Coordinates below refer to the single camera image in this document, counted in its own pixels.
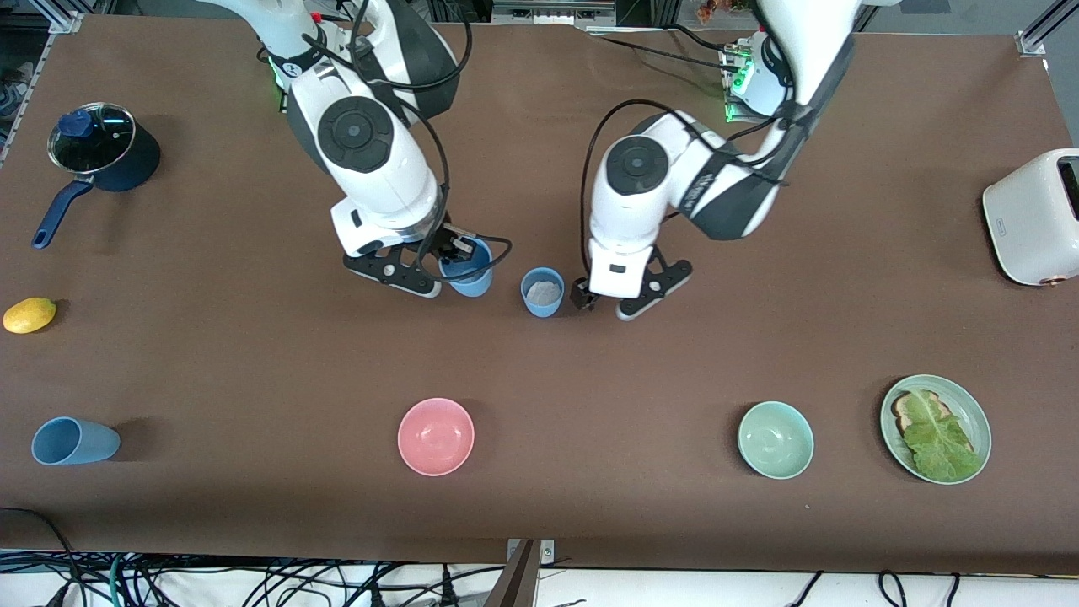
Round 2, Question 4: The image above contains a pink bowl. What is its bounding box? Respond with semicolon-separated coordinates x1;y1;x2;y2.
397;397;475;477

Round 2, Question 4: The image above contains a glass lid with blue knob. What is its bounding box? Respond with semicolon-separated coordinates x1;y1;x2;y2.
48;102;137;175

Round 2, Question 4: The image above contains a pale green plate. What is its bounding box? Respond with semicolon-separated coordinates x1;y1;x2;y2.
880;374;992;486

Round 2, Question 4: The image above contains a grey background box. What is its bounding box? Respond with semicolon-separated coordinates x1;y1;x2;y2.
493;0;616;30

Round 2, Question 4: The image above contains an aluminium frame profile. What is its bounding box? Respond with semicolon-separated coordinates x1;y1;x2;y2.
46;0;85;35
1016;0;1079;58

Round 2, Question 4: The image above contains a dark blue saucepan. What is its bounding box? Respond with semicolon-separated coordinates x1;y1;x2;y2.
32;101;162;250

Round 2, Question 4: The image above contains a pale green bowl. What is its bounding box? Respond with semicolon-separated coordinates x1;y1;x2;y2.
737;400;815;481

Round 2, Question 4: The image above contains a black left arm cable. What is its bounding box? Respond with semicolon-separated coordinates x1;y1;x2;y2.
580;99;797;283

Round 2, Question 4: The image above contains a blue plastic cup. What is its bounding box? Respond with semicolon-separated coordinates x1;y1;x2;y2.
520;267;566;319
31;416;121;466
438;238;494;298

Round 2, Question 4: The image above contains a green lettuce leaf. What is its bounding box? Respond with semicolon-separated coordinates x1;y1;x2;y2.
902;389;984;481

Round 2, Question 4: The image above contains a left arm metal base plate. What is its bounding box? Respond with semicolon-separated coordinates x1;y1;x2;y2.
719;44;764;125

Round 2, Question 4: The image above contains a yellow lemon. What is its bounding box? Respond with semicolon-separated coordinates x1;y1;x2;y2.
3;297;57;335

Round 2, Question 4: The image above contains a toasted bread slice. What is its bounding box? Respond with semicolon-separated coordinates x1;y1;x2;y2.
892;389;979;460

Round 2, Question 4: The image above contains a dark metal post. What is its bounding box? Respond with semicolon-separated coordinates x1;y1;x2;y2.
485;540;541;607

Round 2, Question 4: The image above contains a white toaster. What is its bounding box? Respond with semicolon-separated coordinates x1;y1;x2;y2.
982;148;1079;287

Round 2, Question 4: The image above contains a black base power cable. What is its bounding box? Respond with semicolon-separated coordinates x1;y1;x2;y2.
588;28;736;70

